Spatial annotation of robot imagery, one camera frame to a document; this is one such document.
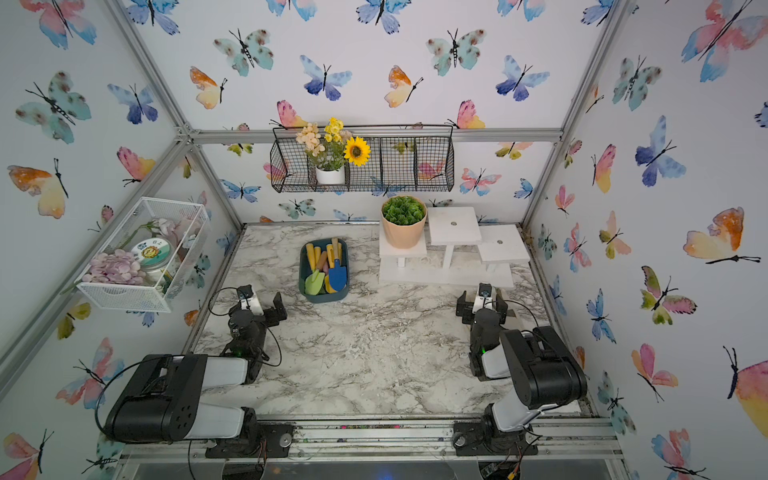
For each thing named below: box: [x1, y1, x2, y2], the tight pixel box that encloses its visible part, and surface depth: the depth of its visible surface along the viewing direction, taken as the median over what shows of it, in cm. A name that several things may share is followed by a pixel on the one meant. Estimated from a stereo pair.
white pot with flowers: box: [296, 118, 372, 185], surface depth 86 cm
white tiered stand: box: [378, 206, 531, 288], surface depth 101 cm
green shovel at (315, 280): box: [304, 251, 327, 296], surface depth 102 cm
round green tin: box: [132, 237, 172, 269], surface depth 67 cm
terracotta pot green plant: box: [380, 195, 428, 249], surface depth 88 cm
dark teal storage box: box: [299, 237, 349, 303], surface depth 101 cm
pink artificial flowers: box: [82, 249, 147, 285], surface depth 61 cm
